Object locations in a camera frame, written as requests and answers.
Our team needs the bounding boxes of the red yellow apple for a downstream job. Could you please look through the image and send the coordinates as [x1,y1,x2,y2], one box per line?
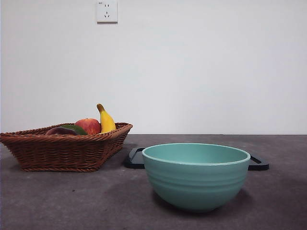
[74,117,102,135]

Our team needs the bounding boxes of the yellow banana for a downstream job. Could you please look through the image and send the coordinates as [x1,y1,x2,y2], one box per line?
[96,103,117,134]

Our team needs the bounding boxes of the brown wicker basket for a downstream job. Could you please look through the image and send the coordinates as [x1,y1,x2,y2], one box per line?
[0,122,133,173]

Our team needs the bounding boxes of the white wall socket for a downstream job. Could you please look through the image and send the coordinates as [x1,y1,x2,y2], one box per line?
[96,0,118,24]

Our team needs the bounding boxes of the dark purple plum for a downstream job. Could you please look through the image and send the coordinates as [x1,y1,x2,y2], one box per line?
[45,127,76,136]

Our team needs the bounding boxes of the teal ribbed bowl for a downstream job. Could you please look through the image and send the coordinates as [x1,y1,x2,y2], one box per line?
[142,143,251,213]

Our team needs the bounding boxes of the dark rectangular tray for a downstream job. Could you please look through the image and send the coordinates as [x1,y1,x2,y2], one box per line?
[124,147,270,171]

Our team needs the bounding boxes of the green avocado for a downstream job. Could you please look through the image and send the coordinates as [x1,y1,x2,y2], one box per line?
[59,124,88,136]

